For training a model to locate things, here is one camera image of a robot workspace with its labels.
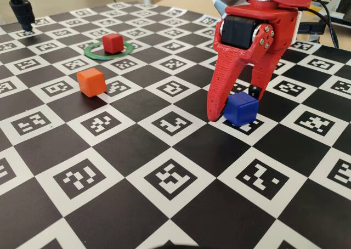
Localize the red cube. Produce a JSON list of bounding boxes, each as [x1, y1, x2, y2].
[[101, 33, 123, 54]]

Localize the orange cube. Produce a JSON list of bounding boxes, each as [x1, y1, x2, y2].
[[76, 67, 107, 98]]

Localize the black plug connector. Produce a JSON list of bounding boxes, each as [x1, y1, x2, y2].
[[298, 22, 327, 36]]

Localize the blue cube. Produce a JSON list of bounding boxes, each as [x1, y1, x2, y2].
[[222, 92, 259, 127]]

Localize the thick black cable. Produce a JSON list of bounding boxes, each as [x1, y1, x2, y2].
[[312, 0, 341, 49]]

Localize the black white marker checkerboard mat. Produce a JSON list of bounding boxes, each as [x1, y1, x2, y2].
[[0, 1, 351, 249]]

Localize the green ring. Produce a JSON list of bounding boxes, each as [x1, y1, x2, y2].
[[83, 39, 134, 61]]

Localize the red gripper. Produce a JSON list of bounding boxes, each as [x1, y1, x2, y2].
[[207, 1, 299, 123]]

